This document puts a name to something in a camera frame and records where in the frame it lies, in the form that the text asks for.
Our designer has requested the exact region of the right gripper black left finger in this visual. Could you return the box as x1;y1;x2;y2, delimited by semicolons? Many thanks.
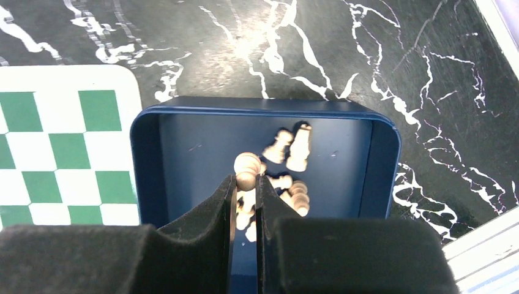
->
1;176;237;293

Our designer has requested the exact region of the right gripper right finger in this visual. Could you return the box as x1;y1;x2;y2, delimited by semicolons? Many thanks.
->
256;176;459;293

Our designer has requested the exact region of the pile of light chess pieces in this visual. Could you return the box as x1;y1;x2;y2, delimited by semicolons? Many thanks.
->
236;123;312;243

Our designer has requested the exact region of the green white chess board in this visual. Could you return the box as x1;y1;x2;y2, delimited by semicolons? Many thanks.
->
1;65;142;227

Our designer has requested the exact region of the dark blue tray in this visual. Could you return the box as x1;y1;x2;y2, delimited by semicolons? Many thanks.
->
130;97;401;293

